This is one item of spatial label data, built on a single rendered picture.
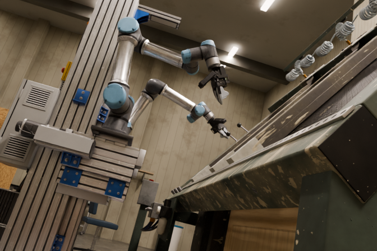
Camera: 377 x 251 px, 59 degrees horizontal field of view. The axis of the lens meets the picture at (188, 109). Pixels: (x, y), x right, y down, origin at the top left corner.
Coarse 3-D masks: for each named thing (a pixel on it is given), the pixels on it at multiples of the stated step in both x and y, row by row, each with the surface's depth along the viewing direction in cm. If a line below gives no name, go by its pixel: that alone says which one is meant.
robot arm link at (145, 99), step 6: (144, 90) 255; (144, 96) 254; (150, 96) 254; (156, 96) 259; (138, 102) 252; (144, 102) 252; (150, 102) 259; (138, 108) 250; (144, 108) 253; (132, 114) 247; (138, 114) 250; (132, 120) 247
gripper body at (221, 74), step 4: (216, 64) 177; (208, 68) 179; (212, 68) 178; (216, 68) 179; (220, 68) 179; (224, 68) 179; (216, 72) 178; (220, 72) 178; (224, 72) 178; (216, 76) 177; (220, 76) 175; (224, 76) 176; (212, 80) 177; (220, 80) 176; (224, 80) 177; (228, 80) 176; (212, 84) 179; (220, 84) 175; (224, 84) 176; (212, 88) 180
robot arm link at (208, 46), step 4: (208, 40) 180; (212, 40) 182; (204, 44) 180; (208, 44) 179; (212, 44) 180; (204, 48) 179; (208, 48) 179; (212, 48) 179; (204, 52) 179; (208, 52) 179; (212, 52) 178; (216, 52) 180; (204, 56) 180; (208, 56) 178; (212, 56) 178; (216, 56) 179
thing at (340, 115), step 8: (344, 112) 52; (320, 120) 61; (328, 120) 56; (336, 120) 54; (304, 128) 67; (312, 128) 60; (288, 136) 73; (296, 136) 66; (272, 144) 81; (280, 144) 73; (256, 152) 89; (264, 152) 81; (240, 160) 102; (224, 168) 116; (208, 176) 136; (192, 184) 169
